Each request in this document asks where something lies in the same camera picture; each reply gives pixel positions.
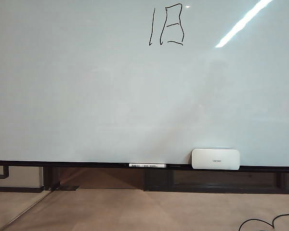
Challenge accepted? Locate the white marker pen with label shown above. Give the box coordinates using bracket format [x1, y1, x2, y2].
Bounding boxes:
[129, 163, 168, 169]

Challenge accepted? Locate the white glass whiteboard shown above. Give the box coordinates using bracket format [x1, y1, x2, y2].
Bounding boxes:
[0, 0, 289, 167]

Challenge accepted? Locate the white whiteboard eraser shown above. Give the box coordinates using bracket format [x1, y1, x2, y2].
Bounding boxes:
[191, 148, 241, 170]

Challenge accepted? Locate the black whiteboard pen tray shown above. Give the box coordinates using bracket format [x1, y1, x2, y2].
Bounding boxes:
[0, 159, 289, 173]

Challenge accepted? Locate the black whiteboard stand leg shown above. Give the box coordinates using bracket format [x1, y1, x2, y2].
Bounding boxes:
[42, 166, 80, 192]

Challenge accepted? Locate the black bent pipe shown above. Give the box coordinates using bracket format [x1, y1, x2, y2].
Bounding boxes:
[0, 165, 10, 180]

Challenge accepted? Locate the thin grey floor strip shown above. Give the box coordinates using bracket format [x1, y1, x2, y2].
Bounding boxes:
[3, 190, 52, 231]

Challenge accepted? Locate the dark wall baseboard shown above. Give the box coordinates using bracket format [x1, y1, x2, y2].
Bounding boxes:
[0, 186, 44, 193]

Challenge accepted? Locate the black floor cable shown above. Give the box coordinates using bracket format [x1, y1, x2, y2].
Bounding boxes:
[238, 209, 289, 231]

